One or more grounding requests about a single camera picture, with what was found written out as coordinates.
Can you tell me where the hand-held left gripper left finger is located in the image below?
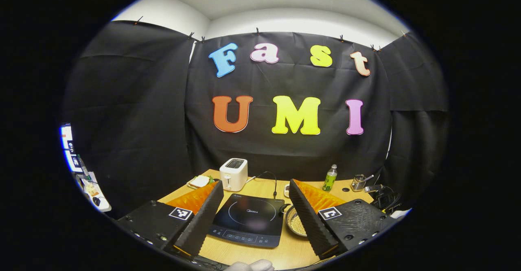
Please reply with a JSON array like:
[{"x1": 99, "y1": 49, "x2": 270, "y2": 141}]
[{"x1": 116, "y1": 180, "x2": 224, "y2": 257}]

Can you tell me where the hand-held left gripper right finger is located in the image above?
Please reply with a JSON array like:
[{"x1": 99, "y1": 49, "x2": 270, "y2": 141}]
[{"x1": 288, "y1": 179, "x2": 401, "y2": 259}]

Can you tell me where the stainless steel pot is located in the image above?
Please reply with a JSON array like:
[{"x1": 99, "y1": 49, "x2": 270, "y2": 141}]
[{"x1": 284, "y1": 205, "x2": 308, "y2": 237}]

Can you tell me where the black induction cooktop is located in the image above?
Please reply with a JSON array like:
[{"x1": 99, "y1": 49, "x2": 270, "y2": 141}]
[{"x1": 208, "y1": 193, "x2": 285, "y2": 248}]

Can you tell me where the pile of yellow soybeans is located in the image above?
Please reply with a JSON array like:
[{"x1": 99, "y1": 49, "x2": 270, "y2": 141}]
[{"x1": 287, "y1": 211, "x2": 306, "y2": 236}]

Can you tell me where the small pale green plate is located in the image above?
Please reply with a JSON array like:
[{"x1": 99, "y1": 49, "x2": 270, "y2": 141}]
[{"x1": 187, "y1": 177, "x2": 213, "y2": 190}]

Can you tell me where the sandwich with lettuce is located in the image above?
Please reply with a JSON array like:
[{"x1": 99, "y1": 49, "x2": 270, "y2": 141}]
[{"x1": 190, "y1": 175, "x2": 214, "y2": 187}]

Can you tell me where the green label drink bottle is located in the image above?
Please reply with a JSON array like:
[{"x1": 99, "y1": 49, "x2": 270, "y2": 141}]
[{"x1": 322, "y1": 164, "x2": 338, "y2": 192}]

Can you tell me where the white toaster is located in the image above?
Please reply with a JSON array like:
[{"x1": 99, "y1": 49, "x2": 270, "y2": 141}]
[{"x1": 219, "y1": 158, "x2": 248, "y2": 192}]

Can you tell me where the cluttered white side desk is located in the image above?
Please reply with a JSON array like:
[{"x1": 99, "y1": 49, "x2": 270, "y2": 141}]
[{"x1": 75, "y1": 169, "x2": 111, "y2": 212}]

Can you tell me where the computer monitor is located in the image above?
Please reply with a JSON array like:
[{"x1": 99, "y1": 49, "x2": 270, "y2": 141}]
[{"x1": 60, "y1": 124, "x2": 84, "y2": 173}]

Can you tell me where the black power cable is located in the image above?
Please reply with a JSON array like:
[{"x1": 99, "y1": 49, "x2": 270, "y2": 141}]
[{"x1": 254, "y1": 171, "x2": 278, "y2": 199}]

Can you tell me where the metal wire utensil holder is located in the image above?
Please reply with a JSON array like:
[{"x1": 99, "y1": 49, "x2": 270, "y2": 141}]
[{"x1": 351, "y1": 174, "x2": 367, "y2": 192}]

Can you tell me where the bundle of black cables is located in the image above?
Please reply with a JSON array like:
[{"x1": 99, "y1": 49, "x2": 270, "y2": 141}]
[{"x1": 364, "y1": 184, "x2": 401, "y2": 214}]

